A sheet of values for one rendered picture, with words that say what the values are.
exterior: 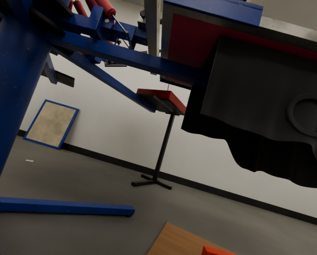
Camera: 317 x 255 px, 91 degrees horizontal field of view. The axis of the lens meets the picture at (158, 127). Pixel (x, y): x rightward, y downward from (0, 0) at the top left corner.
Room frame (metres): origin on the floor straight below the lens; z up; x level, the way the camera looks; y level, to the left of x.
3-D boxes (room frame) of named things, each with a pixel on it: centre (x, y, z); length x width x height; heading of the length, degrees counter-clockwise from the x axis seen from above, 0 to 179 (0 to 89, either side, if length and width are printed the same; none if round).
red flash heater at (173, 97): (1.96, 0.02, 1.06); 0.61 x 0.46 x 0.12; 149
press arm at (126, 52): (0.73, 0.13, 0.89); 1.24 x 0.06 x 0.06; 89
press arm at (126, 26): (0.74, 0.26, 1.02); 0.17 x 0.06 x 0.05; 89
